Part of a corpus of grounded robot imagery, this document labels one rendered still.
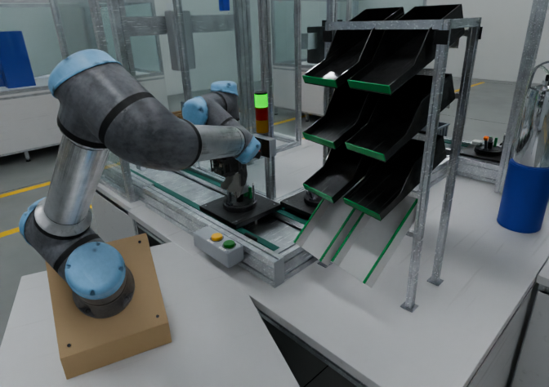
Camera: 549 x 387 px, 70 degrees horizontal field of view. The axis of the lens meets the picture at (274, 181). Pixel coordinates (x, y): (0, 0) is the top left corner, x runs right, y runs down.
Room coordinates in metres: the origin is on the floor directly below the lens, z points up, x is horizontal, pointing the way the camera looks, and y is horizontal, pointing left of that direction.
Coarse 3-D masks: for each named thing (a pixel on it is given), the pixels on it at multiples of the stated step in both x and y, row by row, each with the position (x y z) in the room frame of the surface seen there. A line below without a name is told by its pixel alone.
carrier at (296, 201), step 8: (304, 192) 1.55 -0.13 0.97; (288, 200) 1.47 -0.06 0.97; (296, 200) 1.47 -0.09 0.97; (304, 200) 1.45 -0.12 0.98; (312, 200) 1.41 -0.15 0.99; (320, 200) 1.42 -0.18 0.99; (288, 208) 1.43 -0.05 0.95; (296, 208) 1.40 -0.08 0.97; (304, 208) 1.39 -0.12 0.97; (312, 208) 1.39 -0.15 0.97
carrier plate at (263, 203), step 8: (216, 200) 1.49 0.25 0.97; (264, 200) 1.48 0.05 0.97; (200, 208) 1.44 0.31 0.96; (208, 208) 1.42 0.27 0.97; (216, 208) 1.42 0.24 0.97; (256, 208) 1.40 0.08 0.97; (264, 208) 1.40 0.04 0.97; (272, 208) 1.40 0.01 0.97; (216, 216) 1.36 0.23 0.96; (224, 216) 1.34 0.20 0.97; (232, 216) 1.34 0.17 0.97; (240, 216) 1.34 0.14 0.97; (248, 216) 1.34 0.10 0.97; (256, 216) 1.34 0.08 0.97; (232, 224) 1.29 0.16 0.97; (240, 224) 1.29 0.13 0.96
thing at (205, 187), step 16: (192, 176) 1.87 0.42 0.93; (208, 176) 1.81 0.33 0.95; (176, 192) 1.72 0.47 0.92; (192, 192) 1.71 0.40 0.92; (208, 192) 1.70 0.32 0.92; (224, 192) 1.67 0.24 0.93; (256, 192) 1.59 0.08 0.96; (224, 224) 1.33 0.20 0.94; (272, 224) 1.37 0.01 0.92; (288, 224) 1.36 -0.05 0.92; (304, 224) 1.30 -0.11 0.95; (272, 240) 1.24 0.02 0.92; (288, 240) 1.24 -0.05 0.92
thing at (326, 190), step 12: (336, 156) 1.16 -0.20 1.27; (348, 156) 1.16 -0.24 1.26; (360, 156) 1.14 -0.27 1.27; (324, 168) 1.13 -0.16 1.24; (336, 168) 1.13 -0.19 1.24; (348, 168) 1.10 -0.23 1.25; (360, 168) 1.04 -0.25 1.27; (312, 180) 1.10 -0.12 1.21; (324, 180) 1.09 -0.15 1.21; (336, 180) 1.07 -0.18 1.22; (348, 180) 1.05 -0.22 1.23; (312, 192) 1.06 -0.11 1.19; (324, 192) 1.04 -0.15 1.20; (336, 192) 1.02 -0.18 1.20
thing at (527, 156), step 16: (544, 80) 1.40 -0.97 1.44; (528, 96) 1.41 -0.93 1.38; (544, 96) 1.35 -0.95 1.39; (528, 112) 1.39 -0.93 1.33; (544, 112) 1.34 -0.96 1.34; (528, 128) 1.37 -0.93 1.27; (544, 128) 1.34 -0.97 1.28; (528, 144) 1.36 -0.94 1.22; (544, 144) 1.33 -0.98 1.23; (528, 160) 1.35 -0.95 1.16; (544, 160) 1.33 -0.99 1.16
